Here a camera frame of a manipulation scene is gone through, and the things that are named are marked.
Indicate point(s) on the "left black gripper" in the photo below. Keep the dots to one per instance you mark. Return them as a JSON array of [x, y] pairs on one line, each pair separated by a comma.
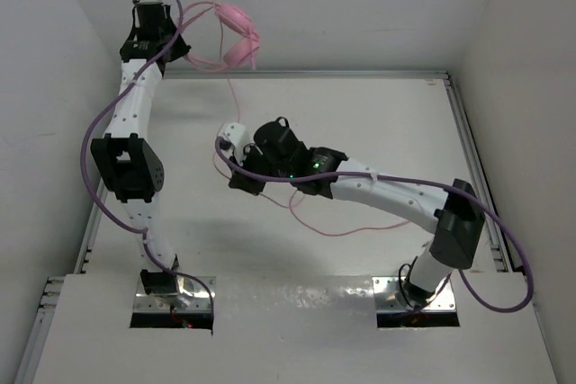
[[181, 49]]

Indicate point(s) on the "white front cover board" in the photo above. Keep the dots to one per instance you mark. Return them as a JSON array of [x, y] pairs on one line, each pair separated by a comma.
[[321, 331]]

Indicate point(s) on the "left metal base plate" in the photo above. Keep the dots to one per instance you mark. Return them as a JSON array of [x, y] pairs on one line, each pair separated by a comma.
[[188, 296]]

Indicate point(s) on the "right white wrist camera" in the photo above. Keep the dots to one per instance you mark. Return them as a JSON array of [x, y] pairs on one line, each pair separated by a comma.
[[234, 138]]

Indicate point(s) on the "pink headphones with cable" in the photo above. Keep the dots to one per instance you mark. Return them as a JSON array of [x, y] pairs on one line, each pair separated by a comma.
[[244, 51]]

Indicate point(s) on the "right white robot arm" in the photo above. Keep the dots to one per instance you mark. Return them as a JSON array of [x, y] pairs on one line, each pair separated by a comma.
[[449, 213]]

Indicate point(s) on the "metal base plate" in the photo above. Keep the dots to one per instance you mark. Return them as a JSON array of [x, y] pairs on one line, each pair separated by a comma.
[[388, 299], [188, 296]]

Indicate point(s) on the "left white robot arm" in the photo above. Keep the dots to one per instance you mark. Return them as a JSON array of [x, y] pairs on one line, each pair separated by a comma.
[[130, 168]]

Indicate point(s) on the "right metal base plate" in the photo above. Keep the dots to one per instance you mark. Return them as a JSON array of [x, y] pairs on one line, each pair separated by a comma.
[[388, 299]]

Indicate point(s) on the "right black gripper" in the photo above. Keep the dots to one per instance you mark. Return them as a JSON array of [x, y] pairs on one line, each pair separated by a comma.
[[247, 183]]

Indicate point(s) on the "aluminium table frame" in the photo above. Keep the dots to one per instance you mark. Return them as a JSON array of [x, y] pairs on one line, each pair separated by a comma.
[[401, 126]]

